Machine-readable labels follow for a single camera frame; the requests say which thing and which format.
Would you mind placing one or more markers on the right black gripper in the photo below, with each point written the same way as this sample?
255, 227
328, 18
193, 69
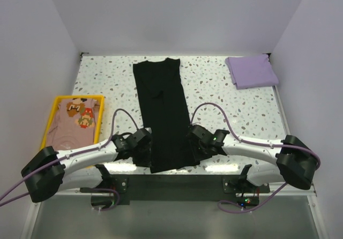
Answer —
198, 157

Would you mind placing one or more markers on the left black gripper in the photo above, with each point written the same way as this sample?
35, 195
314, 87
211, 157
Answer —
145, 161

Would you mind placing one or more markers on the black t-shirt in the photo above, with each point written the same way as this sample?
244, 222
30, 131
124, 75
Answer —
164, 109

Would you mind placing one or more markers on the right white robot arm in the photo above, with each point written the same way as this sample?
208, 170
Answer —
288, 160

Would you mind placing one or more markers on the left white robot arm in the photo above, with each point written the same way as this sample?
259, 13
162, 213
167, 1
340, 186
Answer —
51, 171

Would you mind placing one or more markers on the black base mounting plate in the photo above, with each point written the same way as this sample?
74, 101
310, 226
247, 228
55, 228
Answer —
169, 188

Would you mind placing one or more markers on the yellow plastic bin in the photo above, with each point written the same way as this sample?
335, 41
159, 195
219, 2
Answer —
51, 126

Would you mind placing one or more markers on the pink printed t-shirt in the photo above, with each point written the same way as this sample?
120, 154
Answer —
72, 123

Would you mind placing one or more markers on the folded purple t-shirt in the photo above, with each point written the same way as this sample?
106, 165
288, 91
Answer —
251, 71

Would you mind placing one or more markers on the aluminium extrusion rail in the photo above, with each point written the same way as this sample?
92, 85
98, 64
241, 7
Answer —
289, 190

